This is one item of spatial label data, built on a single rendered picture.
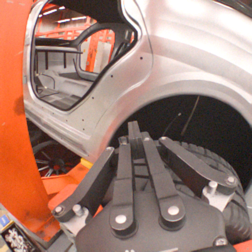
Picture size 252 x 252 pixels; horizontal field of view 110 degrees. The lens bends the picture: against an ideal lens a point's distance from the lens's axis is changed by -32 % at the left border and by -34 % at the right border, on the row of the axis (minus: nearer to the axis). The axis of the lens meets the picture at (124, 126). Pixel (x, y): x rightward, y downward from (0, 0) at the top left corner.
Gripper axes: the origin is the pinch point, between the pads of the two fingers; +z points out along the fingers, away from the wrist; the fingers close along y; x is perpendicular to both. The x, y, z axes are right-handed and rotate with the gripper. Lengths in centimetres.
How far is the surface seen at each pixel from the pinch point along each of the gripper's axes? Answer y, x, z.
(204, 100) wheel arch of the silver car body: 44, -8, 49
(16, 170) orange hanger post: -29.5, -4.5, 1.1
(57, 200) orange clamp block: -15.7, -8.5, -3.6
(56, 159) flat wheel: -73, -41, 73
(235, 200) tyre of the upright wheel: 18.7, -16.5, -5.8
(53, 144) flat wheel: -81, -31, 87
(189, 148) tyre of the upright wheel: 13.9, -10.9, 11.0
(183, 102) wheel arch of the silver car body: 32, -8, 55
